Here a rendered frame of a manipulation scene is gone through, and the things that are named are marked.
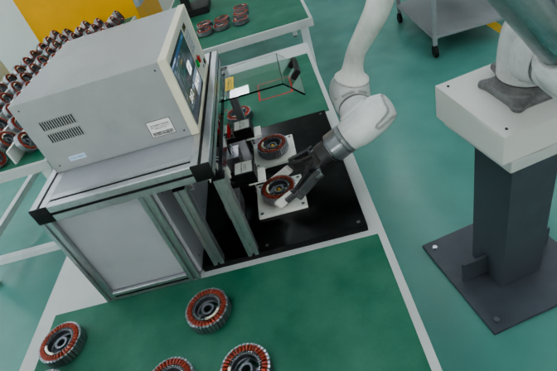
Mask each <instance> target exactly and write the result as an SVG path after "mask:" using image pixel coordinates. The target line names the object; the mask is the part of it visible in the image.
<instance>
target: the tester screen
mask: <svg viewBox="0 0 557 371"><path fill-rule="evenodd" d="M189 52H190V51H189V49H188V46H187V44H186V41H185V39H184V37H183V35H182V34H181V37H180V40H179V43H178V46H177V51H176V54H175V57H174V61H173V63H172V71H173V73H174V75H175V77H176V79H177V82H178V84H179V85H180V88H181V90H182V92H183V94H184V97H185V99H186V101H187V103H188V105H189V108H190V110H191V112H192V114H193V111H194V105H195V99H196V93H197V90H196V87H195V85H194V83H193V81H192V79H193V74H194V69H195V63H194V61H193V66H192V70H191V75H190V73H189V71H188V69H187V67H186V63H187V60H188V56H189ZM201 84H202V81H201ZM191 88H192V90H193V92H194V95H195V96H194V101H193V105H192V103H191V100H190V98H189V96H190V91H191ZM197 94H198V93H197ZM198 97H199V98H198V104H197V110H196V118H195V117H194V115H193V117H194V118H195V120H196V122H197V116H198V110H199V103H200V97H201V90H200V96H199V94H198Z"/></svg>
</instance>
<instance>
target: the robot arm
mask: <svg viewBox="0 0 557 371"><path fill-rule="evenodd" d="M487 1H488V2H489V3H490V4H491V5H492V7H493V8H494V9H495V10H496V11H497V12H498V14H499V15H500V16H501V17H502V18H503V19H504V20H505V21H504V23H503V25H502V28H501V32H500V36H499V40H498V45H497V51H496V61H495V62H493V63H492V64H491V70H492V71H493V72H494V73H495V76H493V77H491V78H489V79H482V80H480V81H478V84H477V87H478V88H479V89H483V90H486V91H487V92H488V93H489V94H491V95H492V96H494V97H495V98H497V99H499V100H500V101H501V102H503V103H504V104H505V105H506V106H508V107H509V108H510V110H511V111H512V112H513V113H522V112H524V111H525V110H526V109H528V108H530V107H532V106H535V105H537V104H541V103H543V102H545V101H547V100H550V99H555V100H556V101H557V0H487ZM394 2H395V0H366V5H365V7H364V10H363V12H362V14H361V18H360V20H359V22H358V24H357V26H356V29H355V31H354V33H353V35H352V38H351V40H350V43H349V45H348V47H347V50H346V54H345V58H344V62H343V66H342V68H341V70H340V71H338V72H336V73H335V76H334V77H333V78H332V81H331V83H330V85H329V95H330V99H331V101H332V105H333V107H334V109H335V110H336V112H337V114H338V115H339V116H340V122H339V123H338V124H337V125H336V126H335V127H334V128H333V129H332V130H330V131H329V132H328V133H326V134H325V135H324V136H323V138H322V139H323V141H320V142H319V143H318V144H317V145H316V146H314V147H312V146H310V147H308V148H307V149H305V150H303V151H301V152H300V153H298V154H296V155H294V156H292V157H290V158H289V159H288V163H287V165H286V166H285V167H284V168H283V169H281V170H280V171H279V172H277V173H276V174H275V175H274V176H272V178H273V177H276V176H279V175H286V176H288V175H289V174H290V173H292V172H293V171H294V170H295V169H296V168H299V167H304V166H305V170H304V174H303V176H302V177H301V179H300V180H299V182H298V183H297V184H296V186H295V187H294V189H293V190H292V189H291V190H289V191H288V192H287V193H285V194H284V195H283V196H281V197H280V198H279V199H278V200H276V201H275V202H274V204H275V205H277V206H278V207H279V208H280V209H282V208H283V207H284V206H285V205H286V204H287V203H290V202H291V201H292V200H294V199H295V198H299V199H300V200H302V199H303V198H304V196H305V195H306V194H307V193H308V192H309V191H310V190H311V189H312V188H313V187H314V186H315V185H316V183H317V182H318V181H320V180H321V179H322V178H323V177H324V175H323V174H322V173H321V170H322V168H323V167H325V166H327V167H329V166H331V165H333V164H334V163H335V162H337V161H338V160H341V161H342V160H343V159H345V158H346V157H348V156H349V155H350V154H352V153H353V152H354V151H355V150H356V149H358V148H359V147H363V146H365V145H367V144H368V143H370V142H372V141H373V140H375V139H376V138H377V137H379V136H380V135H381V134H382V133H383V132H384V131H385V130H386V129H387V128H388V127H389V126H390V125H391V124H392V123H393V122H394V120H395V118H396V116H397V113H396V110H395V106H394V105H393V104H392V103H391V101H390V100H389V99H388V98H387V97H386V96H385V95H384V94H375V95H372V96H371V91H370V83H369V76H368V74H366V73H365V72H364V67H363V65H364V59H365V56H366V52H367V51H368V50H369V48H370V46H371V44H372V43H373V41H374V39H375V38H376V37H377V35H378V33H379V32H380V30H381V28H382V27H383V26H384V24H385V22H386V20H387V18H388V16H389V15H390V11H391V9H392V7H393V5H394ZM292 169H293V170H292ZM310 173H312V174H310Z"/></svg>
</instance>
